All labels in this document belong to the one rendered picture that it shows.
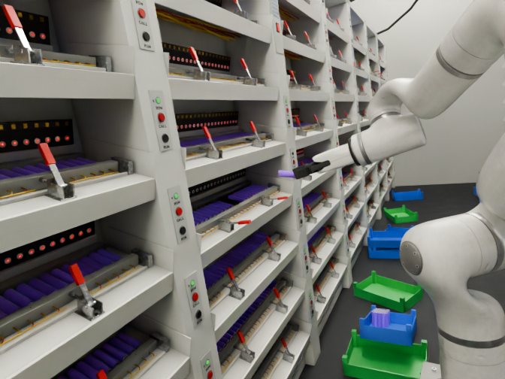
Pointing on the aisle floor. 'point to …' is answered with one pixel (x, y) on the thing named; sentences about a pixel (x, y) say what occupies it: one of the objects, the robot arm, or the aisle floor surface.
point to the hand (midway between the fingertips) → (302, 171)
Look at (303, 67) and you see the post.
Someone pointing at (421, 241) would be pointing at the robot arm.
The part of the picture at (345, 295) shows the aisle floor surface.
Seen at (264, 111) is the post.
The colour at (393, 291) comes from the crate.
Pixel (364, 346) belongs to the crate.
